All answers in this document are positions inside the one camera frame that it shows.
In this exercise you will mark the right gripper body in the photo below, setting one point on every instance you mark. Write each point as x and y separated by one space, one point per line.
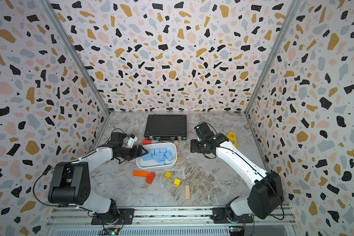
197 146

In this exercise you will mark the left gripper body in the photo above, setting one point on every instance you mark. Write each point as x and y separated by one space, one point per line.
128 153

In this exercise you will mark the white plastic tub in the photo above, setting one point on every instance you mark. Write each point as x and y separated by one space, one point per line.
152 164

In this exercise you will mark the blue long block bottom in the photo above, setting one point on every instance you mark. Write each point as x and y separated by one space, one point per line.
147 157

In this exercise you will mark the blue long block stack top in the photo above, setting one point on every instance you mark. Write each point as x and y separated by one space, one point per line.
159 157

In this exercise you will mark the long speckled blue block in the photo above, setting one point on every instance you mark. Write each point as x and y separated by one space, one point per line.
168 156

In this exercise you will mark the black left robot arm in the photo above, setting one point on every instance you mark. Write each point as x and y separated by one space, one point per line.
70 184

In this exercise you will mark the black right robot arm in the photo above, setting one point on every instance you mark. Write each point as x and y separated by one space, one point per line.
266 192

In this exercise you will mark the red block behind tub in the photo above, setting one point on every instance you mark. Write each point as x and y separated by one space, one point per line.
146 142

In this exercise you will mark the orange long block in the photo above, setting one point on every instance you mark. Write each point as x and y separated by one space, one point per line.
140 174

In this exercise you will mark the black ribbed carrying case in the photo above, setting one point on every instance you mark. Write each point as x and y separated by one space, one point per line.
166 127

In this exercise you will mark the red block near orange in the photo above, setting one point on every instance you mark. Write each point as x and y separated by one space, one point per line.
150 178

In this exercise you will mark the yellow cube lower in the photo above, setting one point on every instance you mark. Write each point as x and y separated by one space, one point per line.
177 182

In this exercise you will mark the yellow cube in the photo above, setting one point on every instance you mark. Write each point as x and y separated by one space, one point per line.
177 182
168 175

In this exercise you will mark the yellow cube left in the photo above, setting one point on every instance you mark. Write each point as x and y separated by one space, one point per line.
168 175

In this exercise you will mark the long natural wood block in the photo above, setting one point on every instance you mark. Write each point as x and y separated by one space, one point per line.
187 192

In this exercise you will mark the yellow triangle frame block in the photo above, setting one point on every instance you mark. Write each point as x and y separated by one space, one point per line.
232 138

